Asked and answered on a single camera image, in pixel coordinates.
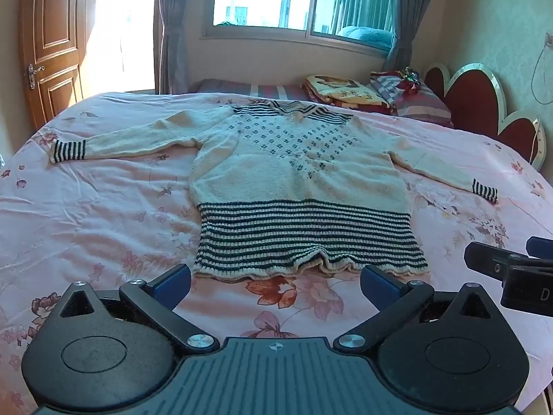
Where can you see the grey striped folded cloth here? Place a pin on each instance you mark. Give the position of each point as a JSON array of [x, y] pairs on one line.
[[386, 86]]

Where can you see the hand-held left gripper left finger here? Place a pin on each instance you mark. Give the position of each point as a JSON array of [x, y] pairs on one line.
[[173, 283]]

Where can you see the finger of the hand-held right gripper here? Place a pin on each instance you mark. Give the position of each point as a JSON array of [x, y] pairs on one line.
[[486, 259], [540, 247]]

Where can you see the teal quilt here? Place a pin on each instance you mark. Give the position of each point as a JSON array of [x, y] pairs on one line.
[[367, 34]]

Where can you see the cream knit sweater striped hem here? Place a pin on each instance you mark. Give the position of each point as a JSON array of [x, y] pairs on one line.
[[298, 181]]

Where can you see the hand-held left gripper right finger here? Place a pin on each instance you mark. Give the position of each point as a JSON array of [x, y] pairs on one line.
[[380, 285]]

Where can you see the pink floral bed sheet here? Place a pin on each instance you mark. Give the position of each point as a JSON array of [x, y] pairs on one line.
[[108, 207]]

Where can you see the red scalloped headboard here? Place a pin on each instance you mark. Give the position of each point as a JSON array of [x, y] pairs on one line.
[[475, 95]]

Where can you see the grey curtain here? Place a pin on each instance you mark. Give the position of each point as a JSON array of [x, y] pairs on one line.
[[173, 30], [410, 13]]

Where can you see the brown wooden door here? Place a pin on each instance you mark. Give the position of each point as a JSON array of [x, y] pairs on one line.
[[54, 43]]

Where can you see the yellow printed folded blanket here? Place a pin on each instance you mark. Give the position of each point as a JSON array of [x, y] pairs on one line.
[[341, 90]]

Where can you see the red white striped pillow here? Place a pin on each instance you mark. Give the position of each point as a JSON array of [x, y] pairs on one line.
[[425, 106]]

